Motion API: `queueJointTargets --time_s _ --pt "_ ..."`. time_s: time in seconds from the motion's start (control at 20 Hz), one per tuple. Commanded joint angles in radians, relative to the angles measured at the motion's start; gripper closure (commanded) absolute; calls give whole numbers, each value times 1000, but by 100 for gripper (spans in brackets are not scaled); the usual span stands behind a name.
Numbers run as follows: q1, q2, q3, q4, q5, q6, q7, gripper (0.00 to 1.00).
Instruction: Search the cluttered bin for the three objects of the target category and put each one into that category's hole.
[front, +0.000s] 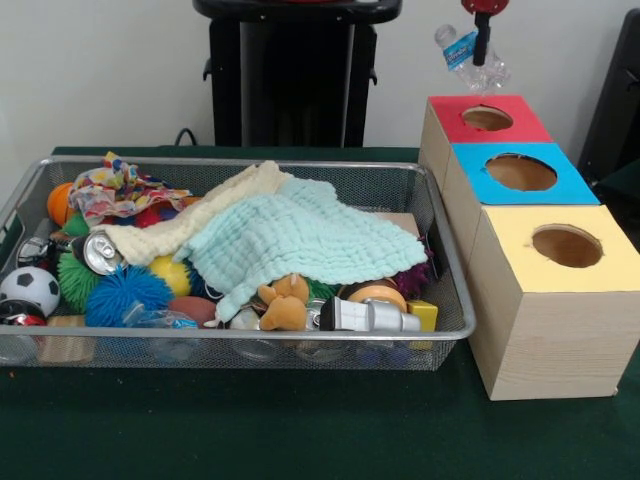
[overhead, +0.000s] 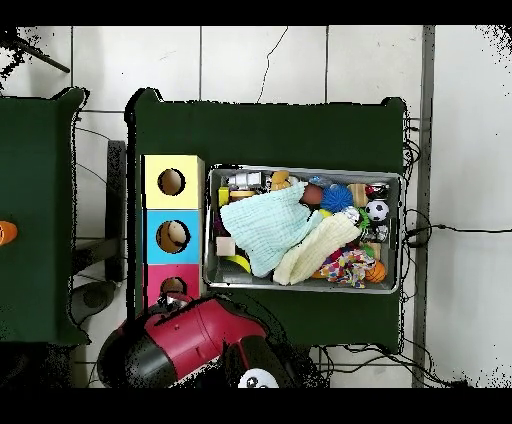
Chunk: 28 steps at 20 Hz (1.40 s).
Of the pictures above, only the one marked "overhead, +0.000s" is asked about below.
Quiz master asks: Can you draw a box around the small orange basketball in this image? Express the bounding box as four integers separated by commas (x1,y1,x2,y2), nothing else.
363,260,388,284

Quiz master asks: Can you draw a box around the dark green side table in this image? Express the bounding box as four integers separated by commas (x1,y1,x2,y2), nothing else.
0,87,91,347

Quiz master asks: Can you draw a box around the orange object on side table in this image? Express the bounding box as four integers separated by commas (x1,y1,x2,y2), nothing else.
0,220,19,247

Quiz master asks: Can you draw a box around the small black-white soccer ball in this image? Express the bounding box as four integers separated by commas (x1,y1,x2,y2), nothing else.
364,198,390,223

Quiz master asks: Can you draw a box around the black floor cable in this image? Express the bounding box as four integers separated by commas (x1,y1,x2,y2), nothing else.
403,207,512,247

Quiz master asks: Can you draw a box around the tan plush animal toy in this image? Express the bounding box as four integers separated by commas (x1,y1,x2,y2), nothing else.
269,169,292,192

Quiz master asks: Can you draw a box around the blue spiky rubber ball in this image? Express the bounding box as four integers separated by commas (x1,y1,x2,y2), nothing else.
319,183,355,214

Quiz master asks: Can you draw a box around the colourful patterned cloth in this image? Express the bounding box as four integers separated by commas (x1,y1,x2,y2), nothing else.
319,247,376,288

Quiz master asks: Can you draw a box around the tan cardboard square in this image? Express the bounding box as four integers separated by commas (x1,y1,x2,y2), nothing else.
215,236,237,257

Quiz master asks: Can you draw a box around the shallow clear mesh bin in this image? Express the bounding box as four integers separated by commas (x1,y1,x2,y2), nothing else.
203,163,403,295

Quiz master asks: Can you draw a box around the light blue waffle cloth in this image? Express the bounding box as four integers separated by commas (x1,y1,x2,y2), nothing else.
219,181,323,279

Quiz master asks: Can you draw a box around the small brown toy football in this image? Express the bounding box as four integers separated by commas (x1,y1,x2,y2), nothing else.
299,184,325,207

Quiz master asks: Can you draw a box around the black floor beam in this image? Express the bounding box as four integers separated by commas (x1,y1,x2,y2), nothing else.
105,139,127,283

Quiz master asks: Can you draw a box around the cream knitted cloth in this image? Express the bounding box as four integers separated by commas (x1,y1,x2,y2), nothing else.
272,211,362,286

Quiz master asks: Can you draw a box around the wooden box with three holes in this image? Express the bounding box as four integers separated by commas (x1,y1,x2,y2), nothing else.
141,154,207,317

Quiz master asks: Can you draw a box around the grey floor foot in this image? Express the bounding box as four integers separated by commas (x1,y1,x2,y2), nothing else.
71,279,119,323

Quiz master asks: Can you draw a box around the black tripod leg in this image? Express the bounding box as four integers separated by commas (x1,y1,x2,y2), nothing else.
0,35,71,74

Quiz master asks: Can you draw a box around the dark green table cloth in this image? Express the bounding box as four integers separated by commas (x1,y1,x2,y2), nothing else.
125,87,407,353

